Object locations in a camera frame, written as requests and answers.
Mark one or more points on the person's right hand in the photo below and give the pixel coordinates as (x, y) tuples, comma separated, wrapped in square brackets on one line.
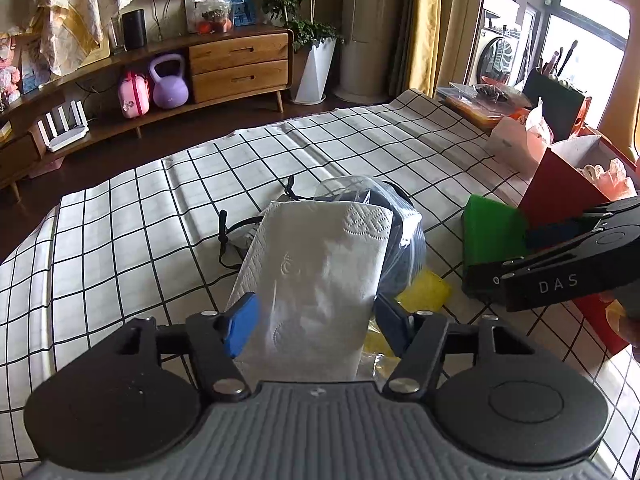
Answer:
[(617, 317)]

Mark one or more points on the potted tree in white planter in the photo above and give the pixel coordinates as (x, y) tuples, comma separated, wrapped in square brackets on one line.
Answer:
[(315, 75)]

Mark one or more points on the plastic bag with black item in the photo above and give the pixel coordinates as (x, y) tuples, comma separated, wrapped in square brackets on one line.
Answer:
[(405, 255)]

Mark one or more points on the floral bed sheet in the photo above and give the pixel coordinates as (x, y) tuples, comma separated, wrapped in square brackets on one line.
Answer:
[(100, 0)]

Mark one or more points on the pink bath loofah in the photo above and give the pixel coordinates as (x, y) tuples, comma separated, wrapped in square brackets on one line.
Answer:
[(617, 182)]

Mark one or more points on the black checked white tablecloth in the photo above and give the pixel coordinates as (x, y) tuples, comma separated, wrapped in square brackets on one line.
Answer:
[(125, 220)]

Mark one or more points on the yellow giraffe plush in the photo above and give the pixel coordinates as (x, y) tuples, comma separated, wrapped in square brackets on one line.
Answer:
[(620, 85)]

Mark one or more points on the white washing machine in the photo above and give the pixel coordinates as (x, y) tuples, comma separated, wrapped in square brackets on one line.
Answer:
[(500, 57)]

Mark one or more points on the clear storage box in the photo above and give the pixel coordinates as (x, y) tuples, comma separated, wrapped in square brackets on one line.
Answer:
[(480, 110)]

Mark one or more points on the plastic bag of fruit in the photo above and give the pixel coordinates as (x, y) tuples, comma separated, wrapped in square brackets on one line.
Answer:
[(212, 15)]

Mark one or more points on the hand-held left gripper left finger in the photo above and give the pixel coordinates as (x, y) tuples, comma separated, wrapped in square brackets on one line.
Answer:
[(242, 325)]

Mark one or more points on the standing air conditioner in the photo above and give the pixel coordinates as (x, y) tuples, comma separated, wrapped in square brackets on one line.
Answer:
[(370, 35)]

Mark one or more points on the bunch of pens and brushes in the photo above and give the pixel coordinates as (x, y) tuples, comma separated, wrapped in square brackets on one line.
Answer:
[(555, 62)]

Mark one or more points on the blue plastic bag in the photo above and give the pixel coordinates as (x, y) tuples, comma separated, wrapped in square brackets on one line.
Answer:
[(242, 7)]

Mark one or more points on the purple kettlebell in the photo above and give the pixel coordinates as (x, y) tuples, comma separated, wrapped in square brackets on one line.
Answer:
[(170, 90)]

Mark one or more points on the dark pen holder box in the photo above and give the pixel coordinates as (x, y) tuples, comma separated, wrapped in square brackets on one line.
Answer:
[(550, 102)]

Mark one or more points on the white router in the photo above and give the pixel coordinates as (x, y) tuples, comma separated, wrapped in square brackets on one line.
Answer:
[(65, 135)]

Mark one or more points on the pink paper bag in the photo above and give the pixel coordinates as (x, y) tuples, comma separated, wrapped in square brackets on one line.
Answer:
[(515, 145)]

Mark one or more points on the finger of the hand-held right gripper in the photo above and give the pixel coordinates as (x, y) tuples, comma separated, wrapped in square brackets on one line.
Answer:
[(555, 235), (485, 282)]

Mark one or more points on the yellow curtain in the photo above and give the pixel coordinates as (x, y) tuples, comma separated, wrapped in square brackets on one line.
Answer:
[(430, 35)]

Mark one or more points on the white tissue pack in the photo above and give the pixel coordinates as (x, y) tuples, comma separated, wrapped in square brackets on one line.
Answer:
[(310, 280)]

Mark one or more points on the wooden television cabinet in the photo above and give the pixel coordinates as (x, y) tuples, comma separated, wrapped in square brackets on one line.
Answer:
[(240, 67)]

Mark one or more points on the yellow packet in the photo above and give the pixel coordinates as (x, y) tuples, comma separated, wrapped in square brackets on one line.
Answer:
[(425, 287)]

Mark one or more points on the pink toy case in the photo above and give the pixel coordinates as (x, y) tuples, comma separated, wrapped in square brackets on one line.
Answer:
[(134, 97)]

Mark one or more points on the red cardboard box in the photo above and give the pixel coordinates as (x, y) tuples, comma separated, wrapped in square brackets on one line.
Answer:
[(555, 195)]

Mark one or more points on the green sponge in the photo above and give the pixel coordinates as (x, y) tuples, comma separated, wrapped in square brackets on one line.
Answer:
[(492, 230)]

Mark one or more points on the black speaker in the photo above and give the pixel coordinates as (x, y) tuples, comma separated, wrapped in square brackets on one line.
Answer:
[(135, 30)]

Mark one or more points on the pink plush doll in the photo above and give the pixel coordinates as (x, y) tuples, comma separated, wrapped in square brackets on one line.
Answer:
[(7, 80)]

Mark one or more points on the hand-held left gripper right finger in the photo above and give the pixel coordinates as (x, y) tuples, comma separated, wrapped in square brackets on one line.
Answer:
[(395, 325)]

